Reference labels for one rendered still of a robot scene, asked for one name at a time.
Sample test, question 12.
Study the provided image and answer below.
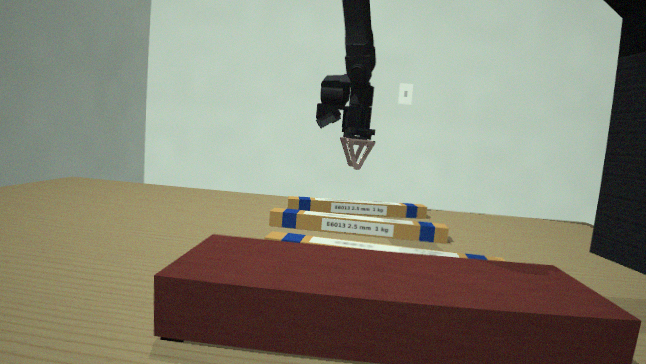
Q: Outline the tan pack of welding electrodes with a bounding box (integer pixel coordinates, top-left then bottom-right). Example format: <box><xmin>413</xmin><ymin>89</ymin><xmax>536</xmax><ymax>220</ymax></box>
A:
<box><xmin>269</xmin><ymin>208</ymin><xmax>449</xmax><ymax>244</ymax></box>
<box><xmin>288</xmin><ymin>196</ymin><xmax>427</xmax><ymax>219</ymax></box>

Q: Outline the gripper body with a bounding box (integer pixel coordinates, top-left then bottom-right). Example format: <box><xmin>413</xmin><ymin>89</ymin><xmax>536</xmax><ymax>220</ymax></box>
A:
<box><xmin>342</xmin><ymin>106</ymin><xmax>375</xmax><ymax>140</ymax></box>

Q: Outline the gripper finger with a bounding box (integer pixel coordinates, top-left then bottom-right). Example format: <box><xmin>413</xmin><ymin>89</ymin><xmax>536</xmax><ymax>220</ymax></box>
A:
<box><xmin>346</xmin><ymin>138</ymin><xmax>376</xmax><ymax>170</ymax></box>
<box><xmin>340</xmin><ymin>137</ymin><xmax>364</xmax><ymax>167</ymax></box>

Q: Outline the tan cardboard pack with blue bands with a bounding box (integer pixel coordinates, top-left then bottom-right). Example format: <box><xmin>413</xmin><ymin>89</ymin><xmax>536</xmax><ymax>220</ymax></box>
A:
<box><xmin>265</xmin><ymin>231</ymin><xmax>505</xmax><ymax>261</ymax></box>

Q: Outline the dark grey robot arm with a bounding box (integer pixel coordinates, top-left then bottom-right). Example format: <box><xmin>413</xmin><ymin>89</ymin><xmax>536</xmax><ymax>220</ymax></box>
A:
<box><xmin>316</xmin><ymin>0</ymin><xmax>376</xmax><ymax>128</ymax></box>

